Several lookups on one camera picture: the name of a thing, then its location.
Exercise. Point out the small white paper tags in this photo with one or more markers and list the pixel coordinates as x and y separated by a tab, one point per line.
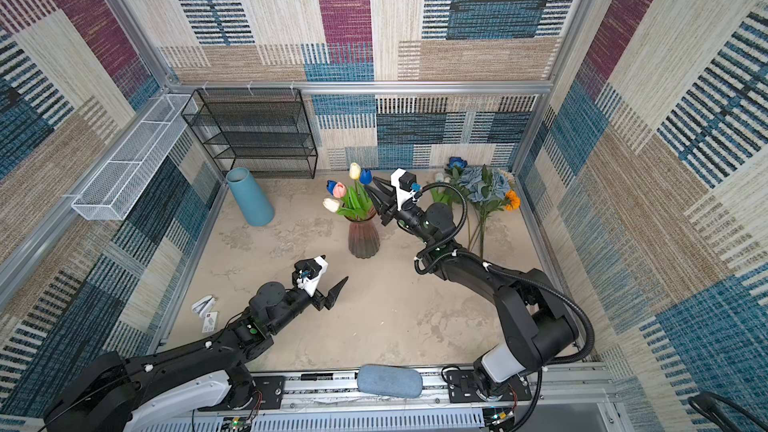
203	308

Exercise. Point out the teal cylindrical vase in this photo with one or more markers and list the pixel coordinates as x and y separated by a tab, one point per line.
252	201

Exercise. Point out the red ribbed glass vase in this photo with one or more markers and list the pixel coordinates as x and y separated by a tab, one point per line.
363	237

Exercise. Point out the white wire mesh basket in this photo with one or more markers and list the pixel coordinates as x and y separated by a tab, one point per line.
114	190

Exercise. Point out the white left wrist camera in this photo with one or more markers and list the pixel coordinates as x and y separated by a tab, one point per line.
307	274

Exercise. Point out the blue-grey artificial rose bunch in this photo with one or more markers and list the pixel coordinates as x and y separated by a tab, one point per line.
484	188

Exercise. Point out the black wire shelf rack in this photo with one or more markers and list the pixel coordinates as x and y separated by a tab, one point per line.
266	131

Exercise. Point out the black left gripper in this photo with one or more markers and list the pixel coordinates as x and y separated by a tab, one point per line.
328	300

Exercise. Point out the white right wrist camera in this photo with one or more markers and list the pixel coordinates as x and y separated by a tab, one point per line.
405	185

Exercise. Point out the blue-grey oval pad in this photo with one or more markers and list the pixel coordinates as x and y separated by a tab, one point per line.
389	381

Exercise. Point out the dark blue artificial rose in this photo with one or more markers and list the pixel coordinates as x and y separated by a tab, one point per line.
457	163

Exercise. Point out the orange artificial flower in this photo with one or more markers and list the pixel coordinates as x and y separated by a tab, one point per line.
513	201

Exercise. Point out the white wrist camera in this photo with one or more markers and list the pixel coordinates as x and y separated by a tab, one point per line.
405	185
307	274

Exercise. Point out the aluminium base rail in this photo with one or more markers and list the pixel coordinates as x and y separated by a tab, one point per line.
576	397

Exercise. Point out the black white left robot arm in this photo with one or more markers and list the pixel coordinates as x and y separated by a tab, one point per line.
114	393

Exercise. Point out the yellow artificial tulip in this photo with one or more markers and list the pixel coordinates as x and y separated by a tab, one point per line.
357	193

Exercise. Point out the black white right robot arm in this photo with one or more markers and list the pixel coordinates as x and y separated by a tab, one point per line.
541	326

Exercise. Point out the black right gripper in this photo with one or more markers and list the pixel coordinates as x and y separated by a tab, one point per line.
387	210

